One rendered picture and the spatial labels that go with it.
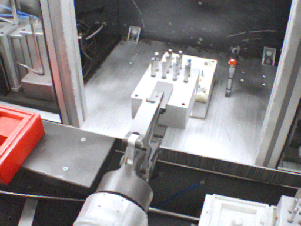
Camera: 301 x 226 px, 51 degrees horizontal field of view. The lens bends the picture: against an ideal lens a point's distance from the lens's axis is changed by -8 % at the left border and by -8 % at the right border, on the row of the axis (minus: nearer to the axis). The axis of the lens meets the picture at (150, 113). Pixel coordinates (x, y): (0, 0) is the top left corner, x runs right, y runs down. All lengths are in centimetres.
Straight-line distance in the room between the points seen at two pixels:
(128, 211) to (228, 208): 29
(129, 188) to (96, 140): 29
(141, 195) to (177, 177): 57
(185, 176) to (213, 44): 40
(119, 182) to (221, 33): 66
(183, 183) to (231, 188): 15
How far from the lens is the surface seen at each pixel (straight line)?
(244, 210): 65
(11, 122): 73
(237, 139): 72
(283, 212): 60
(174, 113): 56
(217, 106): 79
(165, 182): 104
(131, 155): 45
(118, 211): 41
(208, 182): 99
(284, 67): 53
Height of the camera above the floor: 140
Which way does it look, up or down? 40 degrees down
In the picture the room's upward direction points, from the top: straight up
